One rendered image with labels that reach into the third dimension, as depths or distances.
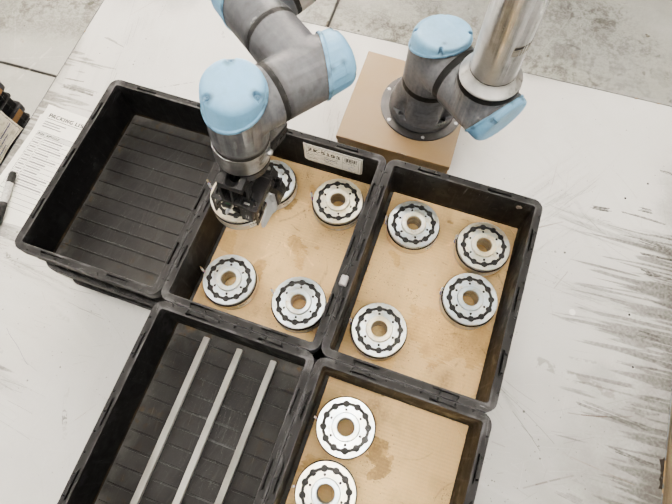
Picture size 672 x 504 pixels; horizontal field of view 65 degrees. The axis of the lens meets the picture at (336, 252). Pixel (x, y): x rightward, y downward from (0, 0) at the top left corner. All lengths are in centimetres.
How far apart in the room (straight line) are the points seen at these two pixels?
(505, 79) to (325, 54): 43
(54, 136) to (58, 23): 140
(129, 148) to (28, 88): 147
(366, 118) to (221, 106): 69
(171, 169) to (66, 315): 40
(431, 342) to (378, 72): 66
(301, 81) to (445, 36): 51
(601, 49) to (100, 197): 212
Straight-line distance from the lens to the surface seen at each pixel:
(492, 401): 91
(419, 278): 104
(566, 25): 269
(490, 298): 102
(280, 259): 105
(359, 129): 122
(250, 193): 76
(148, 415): 105
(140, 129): 127
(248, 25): 70
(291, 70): 64
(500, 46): 94
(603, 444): 122
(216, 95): 60
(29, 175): 149
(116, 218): 118
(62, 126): 153
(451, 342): 102
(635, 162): 146
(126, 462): 106
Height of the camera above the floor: 181
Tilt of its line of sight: 69 degrees down
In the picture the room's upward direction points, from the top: 4 degrees counter-clockwise
